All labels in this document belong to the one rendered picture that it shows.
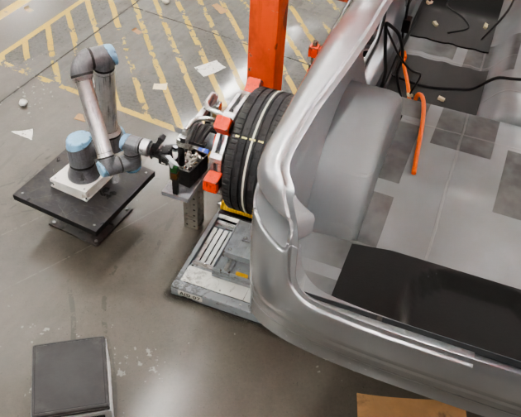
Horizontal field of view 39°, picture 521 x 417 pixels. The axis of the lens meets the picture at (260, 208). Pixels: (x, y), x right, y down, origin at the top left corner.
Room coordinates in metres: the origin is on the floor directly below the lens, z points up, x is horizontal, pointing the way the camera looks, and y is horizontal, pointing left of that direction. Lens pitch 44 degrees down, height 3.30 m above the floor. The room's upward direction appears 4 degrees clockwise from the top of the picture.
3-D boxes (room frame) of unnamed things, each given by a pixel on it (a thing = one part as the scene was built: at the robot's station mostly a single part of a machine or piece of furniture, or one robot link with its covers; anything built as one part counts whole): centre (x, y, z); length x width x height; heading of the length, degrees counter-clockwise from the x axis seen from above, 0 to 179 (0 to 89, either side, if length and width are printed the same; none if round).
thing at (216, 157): (2.97, 0.15, 0.85); 0.54 x 0.07 x 0.54; 162
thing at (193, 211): (3.20, 0.41, 0.21); 0.10 x 0.10 x 0.42; 72
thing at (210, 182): (2.67, 0.25, 0.85); 0.09 x 0.08 x 0.07; 162
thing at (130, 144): (2.97, 0.70, 0.80); 0.12 x 0.09 x 0.10; 72
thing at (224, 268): (2.88, 0.00, 0.13); 0.50 x 0.36 x 0.10; 162
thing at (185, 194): (3.18, 0.42, 0.44); 0.43 x 0.17 x 0.03; 162
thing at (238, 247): (2.92, -0.01, 0.32); 0.40 x 0.30 x 0.28; 162
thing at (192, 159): (3.16, 0.43, 0.51); 0.20 x 0.14 x 0.13; 154
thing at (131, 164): (2.97, 0.72, 0.69); 0.12 x 0.09 x 0.12; 122
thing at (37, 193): (3.19, 1.06, 0.15); 0.60 x 0.60 x 0.30; 65
